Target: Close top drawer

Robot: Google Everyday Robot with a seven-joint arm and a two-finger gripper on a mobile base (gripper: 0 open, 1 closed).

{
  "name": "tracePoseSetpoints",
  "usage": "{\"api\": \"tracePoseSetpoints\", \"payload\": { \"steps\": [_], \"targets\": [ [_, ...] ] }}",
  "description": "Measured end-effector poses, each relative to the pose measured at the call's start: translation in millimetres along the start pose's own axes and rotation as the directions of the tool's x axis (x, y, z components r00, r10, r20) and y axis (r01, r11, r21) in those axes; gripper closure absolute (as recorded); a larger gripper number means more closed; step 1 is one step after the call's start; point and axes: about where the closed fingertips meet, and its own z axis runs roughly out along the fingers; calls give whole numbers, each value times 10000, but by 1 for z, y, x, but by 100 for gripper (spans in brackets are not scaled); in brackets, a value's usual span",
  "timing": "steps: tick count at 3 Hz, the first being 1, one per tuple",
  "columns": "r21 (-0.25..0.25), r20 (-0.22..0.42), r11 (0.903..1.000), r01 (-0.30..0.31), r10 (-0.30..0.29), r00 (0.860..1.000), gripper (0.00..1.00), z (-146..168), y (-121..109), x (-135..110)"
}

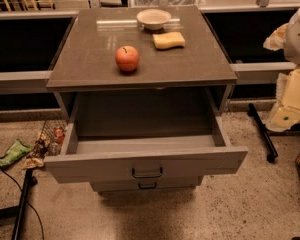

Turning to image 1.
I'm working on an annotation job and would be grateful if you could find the grey top drawer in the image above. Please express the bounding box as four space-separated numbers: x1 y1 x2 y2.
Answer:
43 87 249 185

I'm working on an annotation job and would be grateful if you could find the grey drawer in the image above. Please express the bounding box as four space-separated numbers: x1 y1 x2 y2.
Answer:
91 176 203 193
43 87 249 185

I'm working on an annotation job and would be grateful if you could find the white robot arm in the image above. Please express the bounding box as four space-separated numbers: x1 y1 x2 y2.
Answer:
263 8 300 132

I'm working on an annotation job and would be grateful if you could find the grey lower drawer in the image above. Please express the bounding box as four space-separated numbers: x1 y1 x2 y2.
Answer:
91 176 203 193

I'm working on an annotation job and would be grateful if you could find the grey drawer cabinet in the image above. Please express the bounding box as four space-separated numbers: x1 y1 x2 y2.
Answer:
45 5 238 196

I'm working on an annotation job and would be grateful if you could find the yellow sponge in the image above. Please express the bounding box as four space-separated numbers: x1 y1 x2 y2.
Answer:
153 32 185 50

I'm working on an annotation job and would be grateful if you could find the white bowl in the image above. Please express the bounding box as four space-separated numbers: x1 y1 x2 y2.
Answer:
137 9 171 30

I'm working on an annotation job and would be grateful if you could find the red apple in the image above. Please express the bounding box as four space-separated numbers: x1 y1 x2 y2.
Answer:
115 46 139 72

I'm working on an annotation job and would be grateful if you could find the crumpled snack wrapper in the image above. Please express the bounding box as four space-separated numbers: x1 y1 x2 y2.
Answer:
23 157 44 169

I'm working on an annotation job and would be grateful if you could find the black stand base left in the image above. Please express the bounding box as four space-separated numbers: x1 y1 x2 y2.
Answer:
0 169 37 240

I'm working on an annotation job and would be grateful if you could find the black cable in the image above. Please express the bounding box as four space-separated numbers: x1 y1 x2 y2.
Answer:
0 148 46 240

